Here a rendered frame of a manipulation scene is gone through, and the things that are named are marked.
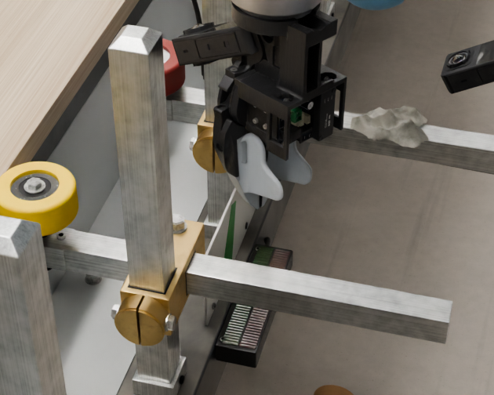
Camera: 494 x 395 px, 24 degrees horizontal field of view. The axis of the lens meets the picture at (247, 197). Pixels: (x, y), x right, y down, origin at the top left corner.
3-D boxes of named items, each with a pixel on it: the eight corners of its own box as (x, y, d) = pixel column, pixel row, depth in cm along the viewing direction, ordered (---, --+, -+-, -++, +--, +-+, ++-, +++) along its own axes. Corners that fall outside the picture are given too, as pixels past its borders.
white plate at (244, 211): (269, 182, 145) (270, 117, 138) (210, 326, 125) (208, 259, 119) (264, 181, 145) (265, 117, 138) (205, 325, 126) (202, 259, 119)
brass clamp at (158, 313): (211, 259, 119) (210, 222, 116) (170, 353, 109) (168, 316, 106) (154, 248, 120) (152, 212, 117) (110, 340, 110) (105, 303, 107)
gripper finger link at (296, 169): (295, 229, 102) (299, 143, 96) (248, 200, 105) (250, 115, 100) (318, 214, 104) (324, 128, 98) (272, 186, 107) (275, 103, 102)
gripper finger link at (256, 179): (270, 244, 100) (274, 157, 95) (223, 214, 104) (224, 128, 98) (295, 229, 102) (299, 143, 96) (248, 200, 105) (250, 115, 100)
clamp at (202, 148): (266, 109, 136) (266, 74, 133) (235, 178, 126) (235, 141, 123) (221, 102, 137) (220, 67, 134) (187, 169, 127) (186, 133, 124)
